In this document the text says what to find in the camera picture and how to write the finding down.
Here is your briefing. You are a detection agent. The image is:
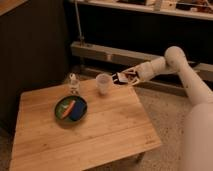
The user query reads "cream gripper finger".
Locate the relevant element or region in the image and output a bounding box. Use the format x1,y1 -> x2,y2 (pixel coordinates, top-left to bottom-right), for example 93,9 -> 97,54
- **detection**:
126,78 -> 140,86
121,67 -> 136,75

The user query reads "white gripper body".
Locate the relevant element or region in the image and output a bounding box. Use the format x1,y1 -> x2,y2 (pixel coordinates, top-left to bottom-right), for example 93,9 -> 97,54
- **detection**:
136,63 -> 154,82

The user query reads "black and white eraser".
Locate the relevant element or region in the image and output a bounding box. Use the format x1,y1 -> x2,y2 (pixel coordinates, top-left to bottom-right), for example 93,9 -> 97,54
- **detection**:
112,72 -> 128,84

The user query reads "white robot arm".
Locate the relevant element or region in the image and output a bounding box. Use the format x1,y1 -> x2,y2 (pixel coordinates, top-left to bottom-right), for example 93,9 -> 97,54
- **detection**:
123,46 -> 213,171

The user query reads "white ceramic cup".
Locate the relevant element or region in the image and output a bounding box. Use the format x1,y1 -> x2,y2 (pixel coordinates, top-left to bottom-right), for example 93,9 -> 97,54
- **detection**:
96,73 -> 112,95

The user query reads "wooden table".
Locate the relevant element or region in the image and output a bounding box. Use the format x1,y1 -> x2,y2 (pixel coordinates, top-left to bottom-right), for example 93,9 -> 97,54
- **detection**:
9,79 -> 161,171

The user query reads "small clear glass bottle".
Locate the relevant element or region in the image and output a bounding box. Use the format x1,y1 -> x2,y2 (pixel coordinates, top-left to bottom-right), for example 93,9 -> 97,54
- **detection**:
69,73 -> 80,94

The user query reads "metal vertical pole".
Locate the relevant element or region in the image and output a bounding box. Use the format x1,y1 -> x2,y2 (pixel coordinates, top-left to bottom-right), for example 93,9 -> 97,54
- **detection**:
74,0 -> 84,46

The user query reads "blue sponge block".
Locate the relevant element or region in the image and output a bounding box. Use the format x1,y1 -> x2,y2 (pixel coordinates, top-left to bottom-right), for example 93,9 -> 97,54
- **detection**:
69,101 -> 86,121

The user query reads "orange carrot toy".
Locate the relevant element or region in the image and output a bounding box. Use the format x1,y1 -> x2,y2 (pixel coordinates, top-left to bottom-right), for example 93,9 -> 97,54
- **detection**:
62,100 -> 76,119

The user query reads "dark green round plate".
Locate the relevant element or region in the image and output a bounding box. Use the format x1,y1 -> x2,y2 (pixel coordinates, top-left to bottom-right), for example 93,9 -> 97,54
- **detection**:
54,95 -> 87,122

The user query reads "upper cluttered shelf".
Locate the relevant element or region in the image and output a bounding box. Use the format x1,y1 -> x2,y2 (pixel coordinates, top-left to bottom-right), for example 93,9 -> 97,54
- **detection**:
69,0 -> 213,22

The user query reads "grey metal shelf rail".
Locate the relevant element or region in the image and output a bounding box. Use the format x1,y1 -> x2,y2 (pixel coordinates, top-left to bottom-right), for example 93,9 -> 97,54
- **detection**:
70,41 -> 213,82

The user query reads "black handle on rail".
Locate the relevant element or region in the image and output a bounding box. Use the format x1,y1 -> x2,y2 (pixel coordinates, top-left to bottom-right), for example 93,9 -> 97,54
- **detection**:
188,61 -> 200,68

